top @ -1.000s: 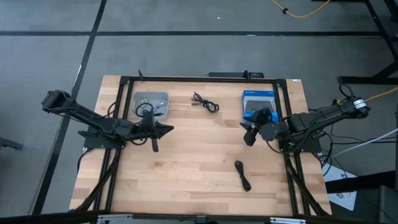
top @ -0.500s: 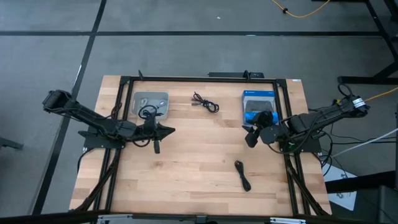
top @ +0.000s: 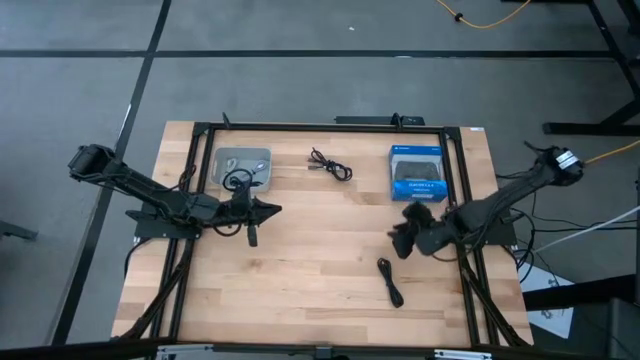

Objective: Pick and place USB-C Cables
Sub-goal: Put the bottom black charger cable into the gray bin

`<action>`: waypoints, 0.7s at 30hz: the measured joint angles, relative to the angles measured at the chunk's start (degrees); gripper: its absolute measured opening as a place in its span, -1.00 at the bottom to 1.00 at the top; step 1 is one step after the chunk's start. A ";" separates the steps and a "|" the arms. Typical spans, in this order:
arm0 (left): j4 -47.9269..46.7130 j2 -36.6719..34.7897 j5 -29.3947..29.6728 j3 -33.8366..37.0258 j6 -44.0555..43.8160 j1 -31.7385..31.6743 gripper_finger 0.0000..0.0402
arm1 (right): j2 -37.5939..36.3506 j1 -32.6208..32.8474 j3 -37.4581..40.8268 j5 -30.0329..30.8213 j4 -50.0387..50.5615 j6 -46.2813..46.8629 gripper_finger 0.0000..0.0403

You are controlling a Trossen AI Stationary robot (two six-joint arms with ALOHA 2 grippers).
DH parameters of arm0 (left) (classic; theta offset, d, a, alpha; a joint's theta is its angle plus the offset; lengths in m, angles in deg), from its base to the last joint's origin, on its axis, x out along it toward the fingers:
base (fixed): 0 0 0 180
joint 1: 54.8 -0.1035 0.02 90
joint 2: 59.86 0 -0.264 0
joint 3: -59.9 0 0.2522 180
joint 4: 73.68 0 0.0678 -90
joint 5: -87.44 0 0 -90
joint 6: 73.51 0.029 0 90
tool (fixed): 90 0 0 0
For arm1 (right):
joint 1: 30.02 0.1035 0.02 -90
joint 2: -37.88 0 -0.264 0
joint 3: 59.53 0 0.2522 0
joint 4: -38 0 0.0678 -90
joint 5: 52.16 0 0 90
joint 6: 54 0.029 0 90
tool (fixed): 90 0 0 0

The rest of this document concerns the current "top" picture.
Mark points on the black front crossbar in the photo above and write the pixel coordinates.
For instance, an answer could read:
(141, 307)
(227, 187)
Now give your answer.
(75, 350)

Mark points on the white printed paper sheet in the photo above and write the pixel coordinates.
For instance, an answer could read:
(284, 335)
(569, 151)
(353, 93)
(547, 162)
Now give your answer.
(550, 310)

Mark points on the black table legs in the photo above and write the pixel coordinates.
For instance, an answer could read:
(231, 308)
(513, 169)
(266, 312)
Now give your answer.
(610, 45)

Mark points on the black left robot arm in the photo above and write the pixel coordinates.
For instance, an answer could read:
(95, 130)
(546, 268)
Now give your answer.
(150, 192)

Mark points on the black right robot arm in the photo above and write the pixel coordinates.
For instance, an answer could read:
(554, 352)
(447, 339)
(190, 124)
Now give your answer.
(500, 205)

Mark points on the dark grey chair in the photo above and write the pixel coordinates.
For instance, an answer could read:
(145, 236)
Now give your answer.
(622, 330)

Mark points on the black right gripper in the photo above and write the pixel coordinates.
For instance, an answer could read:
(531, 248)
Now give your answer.
(425, 225)

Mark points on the black floor beam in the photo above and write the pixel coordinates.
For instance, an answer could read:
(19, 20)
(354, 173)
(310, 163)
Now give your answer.
(575, 295)

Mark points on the black bar behind table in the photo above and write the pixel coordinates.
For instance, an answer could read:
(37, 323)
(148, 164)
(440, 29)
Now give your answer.
(370, 120)

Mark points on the black aluminium table frame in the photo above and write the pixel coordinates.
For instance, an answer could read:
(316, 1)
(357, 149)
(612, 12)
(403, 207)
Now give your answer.
(320, 127)

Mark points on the dark furniture foot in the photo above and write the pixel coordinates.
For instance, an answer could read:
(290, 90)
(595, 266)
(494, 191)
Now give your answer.
(15, 230)

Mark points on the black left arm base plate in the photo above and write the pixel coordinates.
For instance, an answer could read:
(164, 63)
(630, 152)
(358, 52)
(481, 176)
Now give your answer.
(150, 230)

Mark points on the blue game controller box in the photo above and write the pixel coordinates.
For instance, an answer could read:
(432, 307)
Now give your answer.
(417, 172)

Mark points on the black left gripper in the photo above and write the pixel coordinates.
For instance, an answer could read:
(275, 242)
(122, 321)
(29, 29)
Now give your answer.
(250, 210)

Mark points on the grey plastic bin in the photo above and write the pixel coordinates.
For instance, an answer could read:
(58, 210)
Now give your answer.
(216, 165)

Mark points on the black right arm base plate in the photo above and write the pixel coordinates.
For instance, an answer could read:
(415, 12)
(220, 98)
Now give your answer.
(505, 232)

